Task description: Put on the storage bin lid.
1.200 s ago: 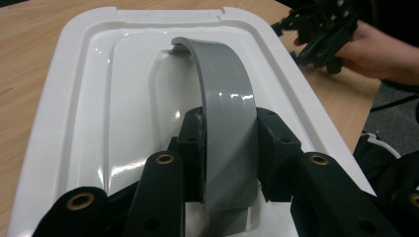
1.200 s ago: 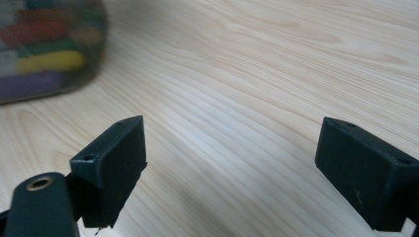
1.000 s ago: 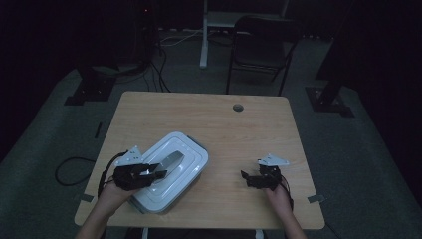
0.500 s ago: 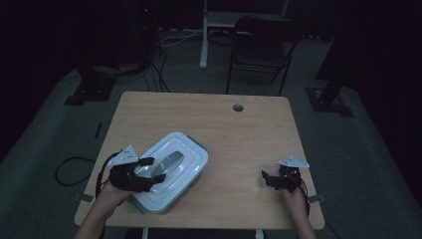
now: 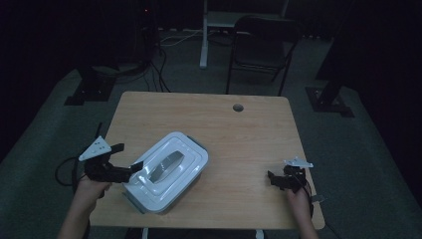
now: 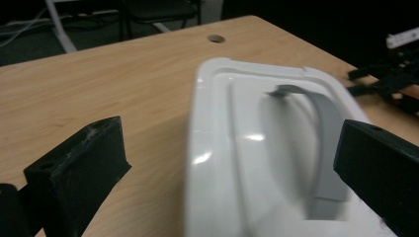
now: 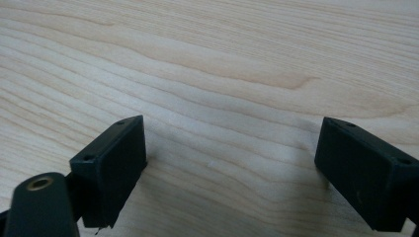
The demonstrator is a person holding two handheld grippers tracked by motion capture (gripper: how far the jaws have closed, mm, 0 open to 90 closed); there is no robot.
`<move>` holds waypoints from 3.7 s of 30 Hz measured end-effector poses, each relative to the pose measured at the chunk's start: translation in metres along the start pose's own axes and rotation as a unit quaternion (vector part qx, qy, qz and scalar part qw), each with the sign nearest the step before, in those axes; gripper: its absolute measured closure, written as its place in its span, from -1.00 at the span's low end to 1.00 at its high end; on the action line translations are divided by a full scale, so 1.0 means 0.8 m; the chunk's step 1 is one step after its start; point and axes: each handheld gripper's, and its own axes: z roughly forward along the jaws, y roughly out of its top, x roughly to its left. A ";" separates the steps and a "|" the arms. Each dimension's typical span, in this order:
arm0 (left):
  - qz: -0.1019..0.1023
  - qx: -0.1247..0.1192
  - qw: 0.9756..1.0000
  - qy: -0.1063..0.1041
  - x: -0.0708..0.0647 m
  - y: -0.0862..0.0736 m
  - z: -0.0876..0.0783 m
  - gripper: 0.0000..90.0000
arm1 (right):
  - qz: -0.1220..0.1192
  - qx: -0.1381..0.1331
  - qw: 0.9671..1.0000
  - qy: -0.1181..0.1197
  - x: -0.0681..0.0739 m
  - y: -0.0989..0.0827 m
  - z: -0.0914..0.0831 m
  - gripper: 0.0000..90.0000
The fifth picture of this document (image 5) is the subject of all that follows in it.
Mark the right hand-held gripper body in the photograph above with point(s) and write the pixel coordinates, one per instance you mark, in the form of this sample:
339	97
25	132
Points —
293	177

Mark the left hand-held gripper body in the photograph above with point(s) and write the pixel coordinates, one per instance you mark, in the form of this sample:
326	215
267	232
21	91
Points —
106	174

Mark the white box lid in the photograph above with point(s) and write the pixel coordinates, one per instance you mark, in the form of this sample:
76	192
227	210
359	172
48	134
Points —
179	149

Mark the clear plastic storage box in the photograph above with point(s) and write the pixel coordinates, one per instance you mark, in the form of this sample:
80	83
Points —
199	143

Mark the person's right hand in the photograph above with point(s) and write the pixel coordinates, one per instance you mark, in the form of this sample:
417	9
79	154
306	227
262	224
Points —
300	204

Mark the person's left hand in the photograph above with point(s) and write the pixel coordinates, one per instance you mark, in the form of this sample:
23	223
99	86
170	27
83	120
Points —
88	195

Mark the small black floor object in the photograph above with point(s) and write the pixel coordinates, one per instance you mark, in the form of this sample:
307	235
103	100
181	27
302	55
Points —
99	129

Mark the grey tape piece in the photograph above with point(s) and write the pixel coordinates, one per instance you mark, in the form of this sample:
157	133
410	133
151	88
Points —
317	198

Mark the white table leg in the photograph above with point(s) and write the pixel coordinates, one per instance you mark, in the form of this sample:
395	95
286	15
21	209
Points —
258	234
144	233

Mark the black stand base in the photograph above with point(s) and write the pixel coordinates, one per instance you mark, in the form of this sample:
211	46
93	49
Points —
328	99
93	89

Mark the grey table grommet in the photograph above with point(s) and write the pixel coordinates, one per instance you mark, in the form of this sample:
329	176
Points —
238	108

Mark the dark equipment tower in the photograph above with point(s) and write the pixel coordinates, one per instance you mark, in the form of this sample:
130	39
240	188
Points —
146	33

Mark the black folding chair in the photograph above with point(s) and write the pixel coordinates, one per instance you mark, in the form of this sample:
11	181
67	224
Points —
262	49

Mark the white desk frame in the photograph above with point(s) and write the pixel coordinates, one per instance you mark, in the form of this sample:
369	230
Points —
203	49

